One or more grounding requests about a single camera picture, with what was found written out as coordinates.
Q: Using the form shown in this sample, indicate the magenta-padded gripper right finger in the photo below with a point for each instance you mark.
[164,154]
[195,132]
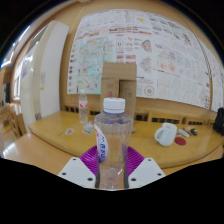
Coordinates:
[146,171]

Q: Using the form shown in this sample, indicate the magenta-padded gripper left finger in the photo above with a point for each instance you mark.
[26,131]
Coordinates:
[78,171]

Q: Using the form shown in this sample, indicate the clear white-capped plastic bottle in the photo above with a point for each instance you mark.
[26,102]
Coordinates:
[113,133]

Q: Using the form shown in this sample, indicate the red-labelled clear water bottle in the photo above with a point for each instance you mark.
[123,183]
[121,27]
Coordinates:
[83,108]

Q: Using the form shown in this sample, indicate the small colourful sticker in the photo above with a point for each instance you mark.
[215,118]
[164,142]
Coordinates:
[69,131]
[89,126]
[87,131]

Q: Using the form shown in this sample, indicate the white ceramic mug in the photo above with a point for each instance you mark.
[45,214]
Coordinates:
[166,135]

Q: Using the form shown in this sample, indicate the flat round red coaster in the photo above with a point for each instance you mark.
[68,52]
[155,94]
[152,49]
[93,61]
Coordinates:
[180,141]

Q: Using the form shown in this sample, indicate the white oblong card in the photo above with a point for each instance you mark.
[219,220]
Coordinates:
[183,133]

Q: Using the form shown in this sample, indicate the small dark oval object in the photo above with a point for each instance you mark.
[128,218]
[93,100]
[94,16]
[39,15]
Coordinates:
[193,131]

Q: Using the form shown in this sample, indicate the wooden chair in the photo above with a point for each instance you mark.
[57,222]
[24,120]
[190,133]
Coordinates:
[8,121]

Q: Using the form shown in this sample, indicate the black bag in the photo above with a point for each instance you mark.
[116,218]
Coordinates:
[220,121]

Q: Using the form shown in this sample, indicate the brown cardboard box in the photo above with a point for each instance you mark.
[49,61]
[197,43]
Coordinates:
[118,75]

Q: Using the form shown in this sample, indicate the narrow printed wall poster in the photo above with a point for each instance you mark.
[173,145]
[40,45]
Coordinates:
[215,80]

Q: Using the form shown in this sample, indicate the large printed wall poster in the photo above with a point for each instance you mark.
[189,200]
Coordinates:
[160,50]

